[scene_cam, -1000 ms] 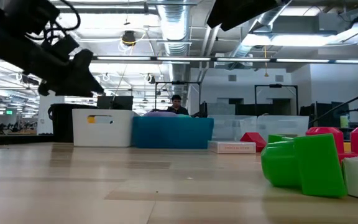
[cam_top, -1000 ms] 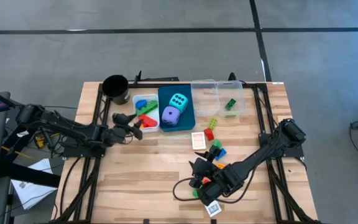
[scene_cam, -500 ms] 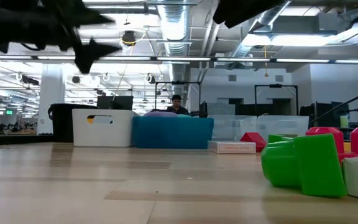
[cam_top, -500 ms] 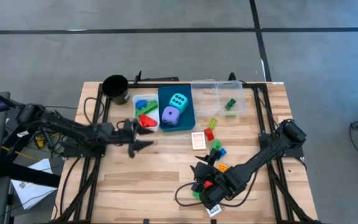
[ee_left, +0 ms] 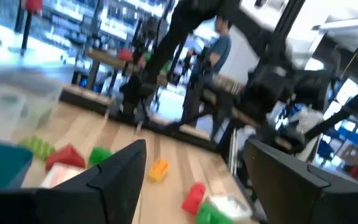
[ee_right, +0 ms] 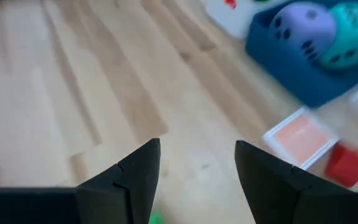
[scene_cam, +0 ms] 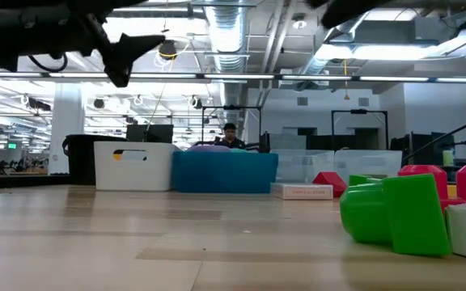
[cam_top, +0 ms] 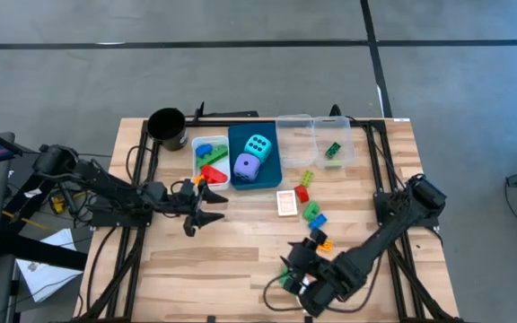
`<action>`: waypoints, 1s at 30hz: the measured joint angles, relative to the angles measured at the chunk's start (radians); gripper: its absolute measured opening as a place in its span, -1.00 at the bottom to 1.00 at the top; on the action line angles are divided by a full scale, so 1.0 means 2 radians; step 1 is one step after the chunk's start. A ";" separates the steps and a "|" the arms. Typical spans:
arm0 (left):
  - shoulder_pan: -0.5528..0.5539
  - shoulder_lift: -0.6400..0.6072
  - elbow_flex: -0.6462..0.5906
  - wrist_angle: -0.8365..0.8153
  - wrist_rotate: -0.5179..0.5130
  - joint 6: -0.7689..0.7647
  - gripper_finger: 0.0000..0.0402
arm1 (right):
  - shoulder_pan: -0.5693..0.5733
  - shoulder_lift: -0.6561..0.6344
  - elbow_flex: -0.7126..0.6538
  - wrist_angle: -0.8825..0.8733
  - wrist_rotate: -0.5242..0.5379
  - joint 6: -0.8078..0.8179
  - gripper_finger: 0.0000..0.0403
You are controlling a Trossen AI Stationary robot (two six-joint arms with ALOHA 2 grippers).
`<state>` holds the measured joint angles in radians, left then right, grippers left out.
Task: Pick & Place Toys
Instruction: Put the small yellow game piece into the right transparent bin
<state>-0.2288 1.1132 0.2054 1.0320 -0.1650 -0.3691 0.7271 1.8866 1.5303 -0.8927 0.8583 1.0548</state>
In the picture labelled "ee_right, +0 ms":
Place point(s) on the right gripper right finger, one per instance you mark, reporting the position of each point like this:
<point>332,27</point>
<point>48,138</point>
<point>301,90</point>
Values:
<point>278,193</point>

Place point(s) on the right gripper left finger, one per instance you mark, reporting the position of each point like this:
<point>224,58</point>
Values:
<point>126,193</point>

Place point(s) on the green stepped toy brick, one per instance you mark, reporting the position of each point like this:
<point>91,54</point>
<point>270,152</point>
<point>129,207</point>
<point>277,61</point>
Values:
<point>156,218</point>

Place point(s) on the small red toy brick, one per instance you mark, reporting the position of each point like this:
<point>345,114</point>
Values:
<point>346,165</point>

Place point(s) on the teal plastic bin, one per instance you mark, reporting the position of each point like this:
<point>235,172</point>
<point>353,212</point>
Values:
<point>284,71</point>

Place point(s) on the purple foam die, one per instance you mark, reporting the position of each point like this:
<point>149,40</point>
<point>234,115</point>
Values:
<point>303,28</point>

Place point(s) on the teal foam die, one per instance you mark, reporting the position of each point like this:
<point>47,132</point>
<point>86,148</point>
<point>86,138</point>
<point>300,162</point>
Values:
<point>356,34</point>

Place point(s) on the white plastic bin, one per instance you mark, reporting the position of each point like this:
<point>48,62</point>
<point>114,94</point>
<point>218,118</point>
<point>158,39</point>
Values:
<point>238,18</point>

